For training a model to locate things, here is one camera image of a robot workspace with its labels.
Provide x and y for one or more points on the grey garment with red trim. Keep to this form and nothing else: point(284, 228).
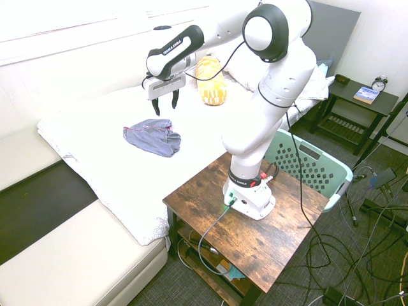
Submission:
point(153, 137)

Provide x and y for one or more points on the yellow white patterned pillow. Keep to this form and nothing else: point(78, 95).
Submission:
point(211, 82)

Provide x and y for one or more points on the white circle-patterned bed blanket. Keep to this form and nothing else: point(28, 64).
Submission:
point(127, 153)

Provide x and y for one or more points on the blue paperback book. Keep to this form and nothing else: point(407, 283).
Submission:
point(367, 94)

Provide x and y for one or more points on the grey adapter hub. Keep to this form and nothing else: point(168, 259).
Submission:
point(382, 179)

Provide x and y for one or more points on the rustic brown wooden table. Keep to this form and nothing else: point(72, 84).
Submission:
point(245, 226)

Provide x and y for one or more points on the small dark digital clock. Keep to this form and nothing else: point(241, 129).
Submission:
point(342, 78)

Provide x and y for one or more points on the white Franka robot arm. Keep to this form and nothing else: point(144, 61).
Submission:
point(271, 105)

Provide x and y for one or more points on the black power strip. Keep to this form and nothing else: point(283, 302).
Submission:
point(333, 295)

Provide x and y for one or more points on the cream white bed frame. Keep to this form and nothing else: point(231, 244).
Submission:
point(57, 248)

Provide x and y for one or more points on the black twin-bell alarm clock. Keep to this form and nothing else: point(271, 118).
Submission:
point(379, 83)

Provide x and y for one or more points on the black camera stand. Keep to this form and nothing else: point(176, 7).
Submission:
point(382, 153)

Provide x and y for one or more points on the grey bed headboard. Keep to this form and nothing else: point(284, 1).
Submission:
point(334, 38)

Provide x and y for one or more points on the black bedside table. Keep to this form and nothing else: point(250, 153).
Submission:
point(357, 108)

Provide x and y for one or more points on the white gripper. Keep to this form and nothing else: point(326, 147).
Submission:
point(165, 85)

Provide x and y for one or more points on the mint green laundry basket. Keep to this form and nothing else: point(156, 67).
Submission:
point(310, 165)

